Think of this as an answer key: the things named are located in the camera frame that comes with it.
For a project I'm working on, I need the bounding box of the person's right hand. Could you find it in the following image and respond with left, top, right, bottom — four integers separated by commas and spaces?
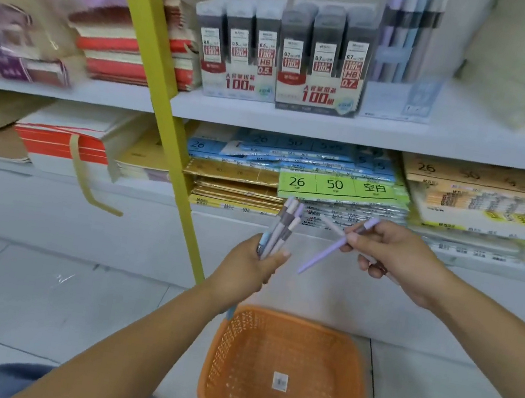
332, 214, 459, 314

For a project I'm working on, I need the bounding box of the person's left hand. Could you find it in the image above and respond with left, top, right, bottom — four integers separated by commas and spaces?
202, 226, 294, 319

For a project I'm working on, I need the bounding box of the light blue pen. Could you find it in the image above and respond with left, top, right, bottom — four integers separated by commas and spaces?
255, 207, 287, 263

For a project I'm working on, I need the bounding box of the white pen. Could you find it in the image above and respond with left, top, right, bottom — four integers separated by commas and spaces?
311, 215, 409, 285

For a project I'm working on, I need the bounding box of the purple-capped grey pen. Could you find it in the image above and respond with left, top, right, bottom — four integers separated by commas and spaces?
269, 199, 306, 262

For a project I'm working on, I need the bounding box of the person's left forearm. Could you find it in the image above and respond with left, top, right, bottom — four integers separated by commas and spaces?
11, 251, 239, 398

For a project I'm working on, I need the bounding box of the person's right forearm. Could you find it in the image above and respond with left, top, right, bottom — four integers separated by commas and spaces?
407, 264, 525, 398

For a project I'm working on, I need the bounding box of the stack of clear label packets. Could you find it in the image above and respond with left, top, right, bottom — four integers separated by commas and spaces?
296, 195, 412, 242

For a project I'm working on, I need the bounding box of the green label packet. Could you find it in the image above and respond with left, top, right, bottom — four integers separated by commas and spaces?
275, 163, 414, 220

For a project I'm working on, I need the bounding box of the stack of gold packets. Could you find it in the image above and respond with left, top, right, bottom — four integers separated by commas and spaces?
178, 154, 294, 222

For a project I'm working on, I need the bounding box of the stack of blue label packets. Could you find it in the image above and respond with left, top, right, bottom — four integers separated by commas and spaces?
183, 116, 404, 193

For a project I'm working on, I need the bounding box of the white shelf board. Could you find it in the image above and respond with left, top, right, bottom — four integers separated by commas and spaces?
0, 4, 525, 179

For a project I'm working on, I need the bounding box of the stack of white label packets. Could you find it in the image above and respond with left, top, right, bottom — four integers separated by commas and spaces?
403, 189, 525, 267

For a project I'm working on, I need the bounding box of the stack of orange label packets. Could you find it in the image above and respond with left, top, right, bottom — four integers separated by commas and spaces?
394, 150, 525, 222

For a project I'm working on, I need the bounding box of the pale blue pen display box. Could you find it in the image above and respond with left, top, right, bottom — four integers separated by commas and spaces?
361, 42, 449, 129

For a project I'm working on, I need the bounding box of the orange plastic basket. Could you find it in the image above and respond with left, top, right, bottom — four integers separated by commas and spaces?
196, 298, 382, 398

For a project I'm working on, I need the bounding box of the yellow paper packet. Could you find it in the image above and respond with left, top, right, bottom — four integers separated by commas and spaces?
112, 122, 200, 191

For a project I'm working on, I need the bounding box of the dark lead refill display box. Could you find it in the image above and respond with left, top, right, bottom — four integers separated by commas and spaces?
266, 0, 382, 123

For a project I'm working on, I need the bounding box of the white shelf base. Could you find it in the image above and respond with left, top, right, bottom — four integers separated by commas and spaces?
0, 155, 525, 374

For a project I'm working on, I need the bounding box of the blue display pen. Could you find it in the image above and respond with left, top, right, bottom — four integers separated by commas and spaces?
396, 0, 431, 86

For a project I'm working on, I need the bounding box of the beige display pen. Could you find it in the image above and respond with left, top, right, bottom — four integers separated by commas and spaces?
405, 0, 451, 88

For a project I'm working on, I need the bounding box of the white lead refill display box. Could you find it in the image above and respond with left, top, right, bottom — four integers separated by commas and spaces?
181, 0, 293, 108

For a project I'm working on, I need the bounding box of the grey display pen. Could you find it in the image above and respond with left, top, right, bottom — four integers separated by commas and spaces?
385, 0, 421, 86

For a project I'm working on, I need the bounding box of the purple display pen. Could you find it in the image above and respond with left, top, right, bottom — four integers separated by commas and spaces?
370, 0, 409, 85

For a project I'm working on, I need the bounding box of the white and red box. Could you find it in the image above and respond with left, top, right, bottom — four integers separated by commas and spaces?
7, 93, 149, 188

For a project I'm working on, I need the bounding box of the stack of red envelopes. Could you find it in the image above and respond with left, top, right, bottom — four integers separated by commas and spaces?
57, 0, 217, 97

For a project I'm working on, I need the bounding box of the beige strap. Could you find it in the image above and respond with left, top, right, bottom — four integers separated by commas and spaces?
58, 133, 136, 219

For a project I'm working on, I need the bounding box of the yellow shelf post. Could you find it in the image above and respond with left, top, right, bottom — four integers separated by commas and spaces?
54, 0, 253, 288

